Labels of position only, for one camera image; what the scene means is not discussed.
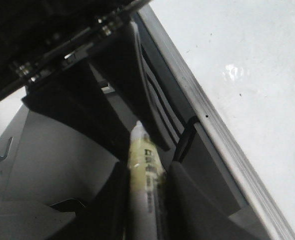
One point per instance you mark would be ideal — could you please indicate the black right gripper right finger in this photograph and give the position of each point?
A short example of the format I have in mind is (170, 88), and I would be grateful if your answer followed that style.
(201, 195)

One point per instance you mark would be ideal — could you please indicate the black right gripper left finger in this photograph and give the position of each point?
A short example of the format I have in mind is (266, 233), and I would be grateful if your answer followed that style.
(74, 97)

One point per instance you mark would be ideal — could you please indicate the white whiteboard marker with tape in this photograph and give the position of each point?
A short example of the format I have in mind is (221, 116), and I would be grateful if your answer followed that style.
(147, 214)

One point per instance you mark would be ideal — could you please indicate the white whiteboard with metal frame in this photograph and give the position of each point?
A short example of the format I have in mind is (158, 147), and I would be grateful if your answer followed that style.
(235, 62)

